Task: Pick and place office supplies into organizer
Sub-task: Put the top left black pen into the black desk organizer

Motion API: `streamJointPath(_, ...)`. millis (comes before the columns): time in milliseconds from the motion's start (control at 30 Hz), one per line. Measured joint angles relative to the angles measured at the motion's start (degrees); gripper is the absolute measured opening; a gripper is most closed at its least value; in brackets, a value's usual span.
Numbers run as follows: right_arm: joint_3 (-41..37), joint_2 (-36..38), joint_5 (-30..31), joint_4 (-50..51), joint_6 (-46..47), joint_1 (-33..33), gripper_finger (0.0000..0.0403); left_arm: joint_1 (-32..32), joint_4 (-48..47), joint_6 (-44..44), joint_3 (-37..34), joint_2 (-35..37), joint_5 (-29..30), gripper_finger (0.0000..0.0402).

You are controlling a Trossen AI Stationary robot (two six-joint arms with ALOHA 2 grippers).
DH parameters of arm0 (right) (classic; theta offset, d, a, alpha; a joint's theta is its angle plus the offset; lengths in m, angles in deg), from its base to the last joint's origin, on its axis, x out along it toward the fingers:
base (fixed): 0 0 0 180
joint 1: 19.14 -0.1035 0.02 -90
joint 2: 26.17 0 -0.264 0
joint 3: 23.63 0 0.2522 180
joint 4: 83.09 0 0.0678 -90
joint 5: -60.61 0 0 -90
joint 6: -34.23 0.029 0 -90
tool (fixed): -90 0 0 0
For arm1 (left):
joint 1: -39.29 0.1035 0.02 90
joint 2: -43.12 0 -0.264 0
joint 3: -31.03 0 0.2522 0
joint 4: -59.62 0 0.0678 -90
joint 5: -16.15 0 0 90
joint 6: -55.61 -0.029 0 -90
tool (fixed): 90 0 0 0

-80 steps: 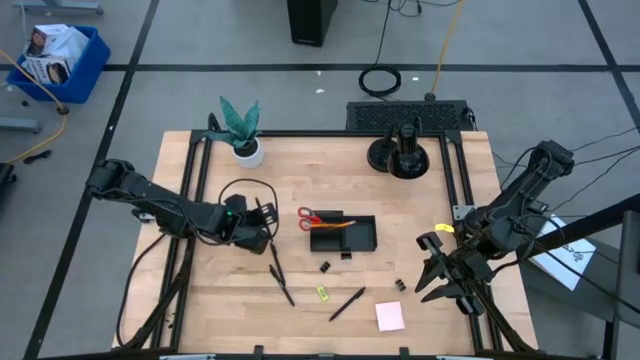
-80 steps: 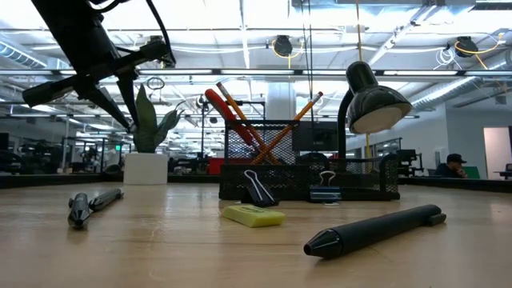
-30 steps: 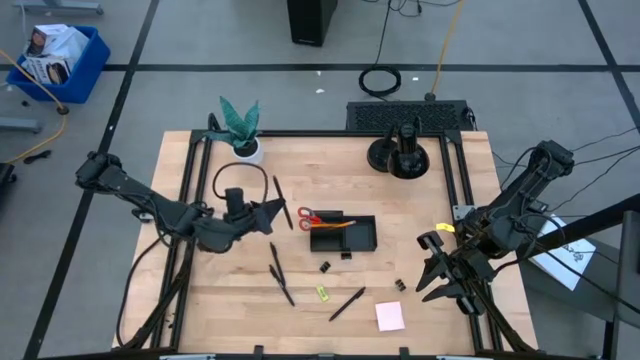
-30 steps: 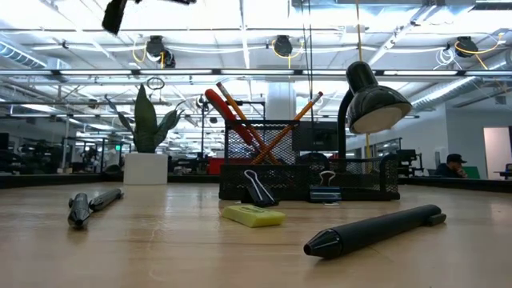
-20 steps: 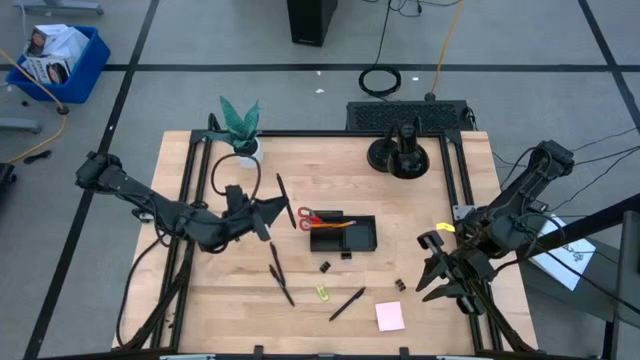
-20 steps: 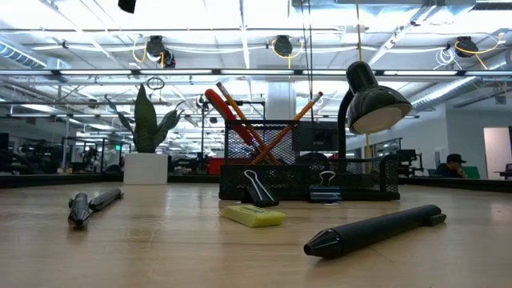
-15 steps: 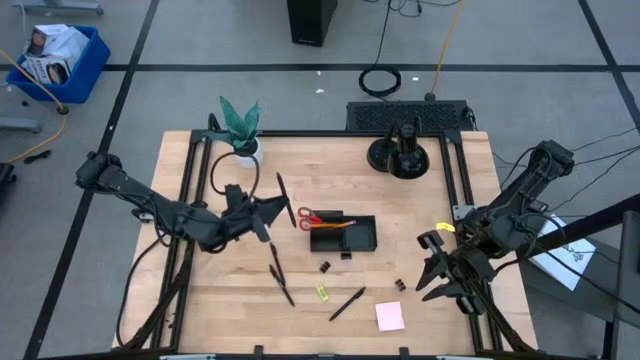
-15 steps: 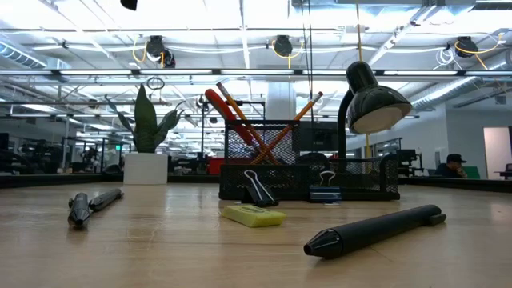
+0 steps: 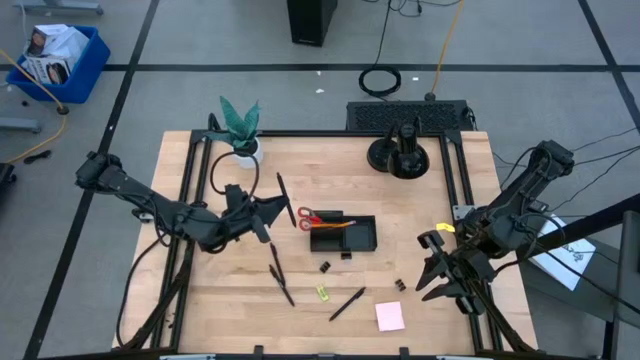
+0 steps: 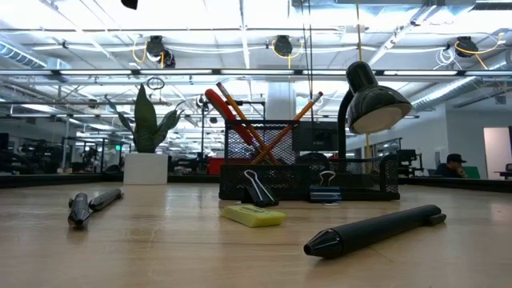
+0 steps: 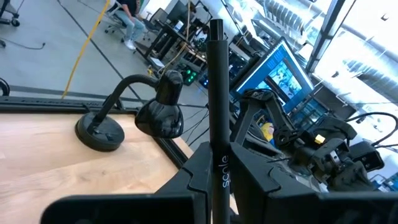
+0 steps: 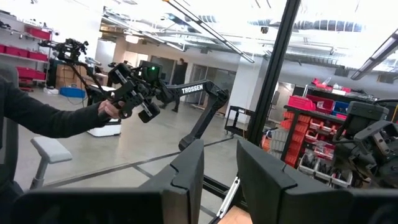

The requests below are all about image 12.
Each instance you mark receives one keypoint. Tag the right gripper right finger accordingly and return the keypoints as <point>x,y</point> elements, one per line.
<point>264,186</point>

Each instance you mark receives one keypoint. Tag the black aluminium upright post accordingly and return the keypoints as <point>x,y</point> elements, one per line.
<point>273,77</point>

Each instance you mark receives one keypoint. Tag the storage rack with red bins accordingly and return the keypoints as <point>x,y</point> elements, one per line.
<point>300,104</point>

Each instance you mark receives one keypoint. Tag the person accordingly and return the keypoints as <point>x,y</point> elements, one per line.
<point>46,118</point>

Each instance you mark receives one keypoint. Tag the wall shelf with red bins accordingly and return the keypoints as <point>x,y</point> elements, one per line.
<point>37,33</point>

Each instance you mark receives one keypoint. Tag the long ceiling light fixture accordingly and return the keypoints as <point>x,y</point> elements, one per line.
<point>217,34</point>
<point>379,51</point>

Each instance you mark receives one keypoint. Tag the black robot rig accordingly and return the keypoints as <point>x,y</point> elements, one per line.
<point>70,51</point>

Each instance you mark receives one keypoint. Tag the grey chair backrest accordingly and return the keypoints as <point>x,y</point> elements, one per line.
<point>11,155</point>

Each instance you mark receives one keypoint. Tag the grey chair armrest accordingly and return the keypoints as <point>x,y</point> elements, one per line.
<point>49,149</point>

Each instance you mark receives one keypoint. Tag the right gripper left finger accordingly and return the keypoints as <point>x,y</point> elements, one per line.
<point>183,186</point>

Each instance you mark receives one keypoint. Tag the blue plastic tub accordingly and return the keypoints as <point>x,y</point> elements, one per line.
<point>73,92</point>

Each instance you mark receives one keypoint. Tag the silver frame bracket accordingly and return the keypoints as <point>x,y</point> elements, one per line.
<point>228,197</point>

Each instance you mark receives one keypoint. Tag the person's hand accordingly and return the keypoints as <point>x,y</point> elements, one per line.
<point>107,109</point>

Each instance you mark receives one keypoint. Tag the white box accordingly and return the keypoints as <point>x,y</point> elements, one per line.
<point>105,130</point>

